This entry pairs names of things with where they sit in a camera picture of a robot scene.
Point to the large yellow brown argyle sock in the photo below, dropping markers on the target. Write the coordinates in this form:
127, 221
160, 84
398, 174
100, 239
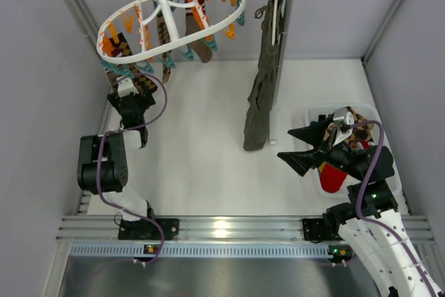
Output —
357, 138

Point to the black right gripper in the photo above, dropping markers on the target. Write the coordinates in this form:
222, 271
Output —
329, 146

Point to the olive green hanging garment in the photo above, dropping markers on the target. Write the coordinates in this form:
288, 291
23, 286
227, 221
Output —
257, 122

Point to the plain brown sock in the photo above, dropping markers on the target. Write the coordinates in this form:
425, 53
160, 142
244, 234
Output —
111, 76
203, 51

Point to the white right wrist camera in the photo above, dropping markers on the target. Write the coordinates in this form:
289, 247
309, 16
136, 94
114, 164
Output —
343, 121

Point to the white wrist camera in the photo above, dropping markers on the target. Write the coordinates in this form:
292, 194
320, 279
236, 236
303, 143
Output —
126, 86
343, 121

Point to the pile of colourful socks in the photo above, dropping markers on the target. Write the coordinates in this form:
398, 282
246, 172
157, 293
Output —
333, 179

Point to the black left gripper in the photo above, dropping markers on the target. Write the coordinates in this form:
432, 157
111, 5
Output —
130, 101

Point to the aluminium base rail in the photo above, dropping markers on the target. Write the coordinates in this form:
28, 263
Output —
192, 228

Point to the white oval clip hanger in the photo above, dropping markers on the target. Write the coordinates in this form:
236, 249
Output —
139, 14

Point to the white slotted cable duct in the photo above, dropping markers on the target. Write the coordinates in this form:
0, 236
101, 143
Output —
202, 250

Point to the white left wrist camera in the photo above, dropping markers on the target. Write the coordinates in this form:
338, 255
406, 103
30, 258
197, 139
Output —
126, 86

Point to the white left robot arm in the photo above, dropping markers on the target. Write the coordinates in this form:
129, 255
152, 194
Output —
103, 168

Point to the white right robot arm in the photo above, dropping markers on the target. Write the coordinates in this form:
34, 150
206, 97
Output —
370, 222

